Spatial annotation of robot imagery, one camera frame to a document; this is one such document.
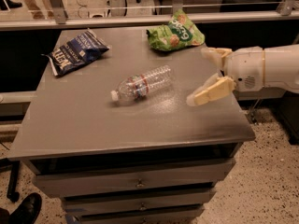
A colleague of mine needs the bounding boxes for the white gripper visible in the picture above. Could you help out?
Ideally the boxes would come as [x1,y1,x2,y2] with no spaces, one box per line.
[186,47,264,106]

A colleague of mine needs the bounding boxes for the clear plastic water bottle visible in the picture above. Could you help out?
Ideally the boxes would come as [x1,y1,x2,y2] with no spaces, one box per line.
[111,65,175,102]

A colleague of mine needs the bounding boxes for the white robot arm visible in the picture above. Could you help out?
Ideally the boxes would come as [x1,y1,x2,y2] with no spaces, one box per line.
[186,44,299,106]

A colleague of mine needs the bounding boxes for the green snack bag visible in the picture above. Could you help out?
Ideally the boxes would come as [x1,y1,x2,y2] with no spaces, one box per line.
[147,9,205,51]

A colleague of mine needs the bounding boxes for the metal railing bar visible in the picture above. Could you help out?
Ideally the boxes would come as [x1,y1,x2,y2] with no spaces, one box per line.
[0,10,299,31]

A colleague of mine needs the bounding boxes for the grey drawer cabinet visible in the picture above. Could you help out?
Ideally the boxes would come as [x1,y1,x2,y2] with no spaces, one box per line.
[7,26,258,224]

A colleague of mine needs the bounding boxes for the blue chip bag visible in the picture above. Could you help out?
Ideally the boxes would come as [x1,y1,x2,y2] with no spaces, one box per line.
[47,29,109,77]

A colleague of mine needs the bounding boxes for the bottom grey drawer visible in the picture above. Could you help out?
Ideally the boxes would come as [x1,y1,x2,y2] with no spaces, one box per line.
[78,205,203,224]

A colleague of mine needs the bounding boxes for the grey drawer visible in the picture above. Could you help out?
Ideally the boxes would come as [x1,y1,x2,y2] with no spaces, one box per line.
[78,205,203,224]
[34,158,235,197]
[63,189,216,216]

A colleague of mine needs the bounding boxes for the middle grey drawer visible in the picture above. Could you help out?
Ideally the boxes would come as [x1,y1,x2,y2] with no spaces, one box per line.
[63,189,216,216]

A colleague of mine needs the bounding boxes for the top grey drawer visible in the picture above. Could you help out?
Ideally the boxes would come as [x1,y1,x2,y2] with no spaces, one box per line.
[34,158,235,197]

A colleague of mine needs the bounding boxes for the person's legs in khaki trousers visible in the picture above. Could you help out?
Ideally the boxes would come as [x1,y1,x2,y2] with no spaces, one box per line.
[23,0,54,19]

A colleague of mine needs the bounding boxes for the black chair leg with caster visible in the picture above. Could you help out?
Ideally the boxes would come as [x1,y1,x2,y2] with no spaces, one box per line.
[7,161,20,203]

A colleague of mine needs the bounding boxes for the black leather shoe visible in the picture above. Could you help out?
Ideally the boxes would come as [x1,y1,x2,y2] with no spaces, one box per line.
[8,192,42,224]

